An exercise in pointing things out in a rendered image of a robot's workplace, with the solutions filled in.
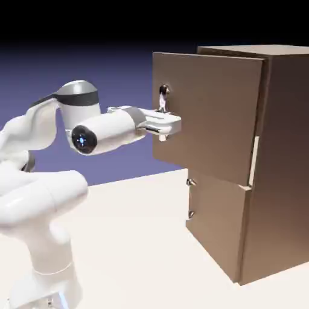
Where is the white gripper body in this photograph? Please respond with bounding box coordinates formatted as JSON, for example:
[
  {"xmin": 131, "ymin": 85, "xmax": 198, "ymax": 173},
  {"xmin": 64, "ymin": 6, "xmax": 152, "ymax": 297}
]
[{"xmin": 138, "ymin": 107, "xmax": 182, "ymax": 142}]

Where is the shiny curved metal handle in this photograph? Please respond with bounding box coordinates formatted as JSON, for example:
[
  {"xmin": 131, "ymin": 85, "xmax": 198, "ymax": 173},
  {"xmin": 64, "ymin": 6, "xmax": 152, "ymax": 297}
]
[{"xmin": 158, "ymin": 84, "xmax": 171, "ymax": 114}]

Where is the large brown cabinet door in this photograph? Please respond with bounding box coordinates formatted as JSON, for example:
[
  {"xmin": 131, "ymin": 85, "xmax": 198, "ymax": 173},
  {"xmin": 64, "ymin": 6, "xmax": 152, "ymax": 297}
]
[{"xmin": 151, "ymin": 52, "xmax": 264, "ymax": 188}]

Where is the small brown cabinet door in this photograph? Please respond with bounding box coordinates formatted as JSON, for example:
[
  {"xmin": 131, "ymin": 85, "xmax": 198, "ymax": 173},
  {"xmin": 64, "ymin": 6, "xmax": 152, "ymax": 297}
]
[{"xmin": 185, "ymin": 168, "xmax": 252, "ymax": 284}]

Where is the brown wooden cabinet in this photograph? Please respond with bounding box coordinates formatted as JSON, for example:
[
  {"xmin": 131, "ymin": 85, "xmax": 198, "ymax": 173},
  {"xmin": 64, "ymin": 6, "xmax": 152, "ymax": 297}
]
[{"xmin": 185, "ymin": 44, "xmax": 309, "ymax": 287}]

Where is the shiny metal bar handle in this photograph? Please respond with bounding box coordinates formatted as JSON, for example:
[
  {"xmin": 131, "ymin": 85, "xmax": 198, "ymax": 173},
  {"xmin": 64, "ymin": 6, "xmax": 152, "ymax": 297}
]
[{"xmin": 186, "ymin": 177, "xmax": 197, "ymax": 219}]

